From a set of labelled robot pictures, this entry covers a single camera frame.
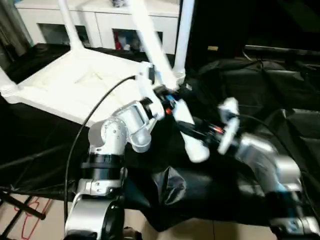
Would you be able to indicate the small tan label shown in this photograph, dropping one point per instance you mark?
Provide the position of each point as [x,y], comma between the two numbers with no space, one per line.
[213,48]

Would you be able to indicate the grey metal rack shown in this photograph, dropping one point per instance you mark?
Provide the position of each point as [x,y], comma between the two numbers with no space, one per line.
[12,30]

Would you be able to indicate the black work mat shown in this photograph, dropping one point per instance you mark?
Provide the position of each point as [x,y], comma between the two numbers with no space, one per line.
[262,82]

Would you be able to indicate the black backdrop cloth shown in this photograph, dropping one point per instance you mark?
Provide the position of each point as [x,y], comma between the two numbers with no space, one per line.
[250,22]

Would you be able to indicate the black metal stand frame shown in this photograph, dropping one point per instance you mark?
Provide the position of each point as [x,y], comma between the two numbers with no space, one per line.
[25,208]

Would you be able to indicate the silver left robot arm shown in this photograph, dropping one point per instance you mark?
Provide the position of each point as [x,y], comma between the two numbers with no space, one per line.
[112,132]

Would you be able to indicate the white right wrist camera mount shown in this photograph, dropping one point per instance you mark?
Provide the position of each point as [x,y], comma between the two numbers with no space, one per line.
[231,105]

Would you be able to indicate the white plastic table top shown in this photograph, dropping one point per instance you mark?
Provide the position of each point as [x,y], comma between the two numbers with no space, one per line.
[62,82]

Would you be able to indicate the grey crumpled bag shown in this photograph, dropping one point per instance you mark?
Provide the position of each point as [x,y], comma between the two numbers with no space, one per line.
[118,3]

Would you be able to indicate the white glass-door sideboard cabinet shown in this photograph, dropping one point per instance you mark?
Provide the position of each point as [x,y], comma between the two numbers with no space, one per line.
[75,17]

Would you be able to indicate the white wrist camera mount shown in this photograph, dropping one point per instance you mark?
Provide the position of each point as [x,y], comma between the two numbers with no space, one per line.
[147,87]
[231,105]

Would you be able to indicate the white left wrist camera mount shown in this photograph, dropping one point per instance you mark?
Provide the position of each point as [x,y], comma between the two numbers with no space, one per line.
[147,87]

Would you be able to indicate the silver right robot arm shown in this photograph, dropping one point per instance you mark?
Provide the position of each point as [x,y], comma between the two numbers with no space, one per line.
[270,160]

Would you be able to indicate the white plastic table leg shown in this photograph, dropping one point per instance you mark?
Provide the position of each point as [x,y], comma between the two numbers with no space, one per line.
[6,80]
[155,50]
[183,37]
[70,25]

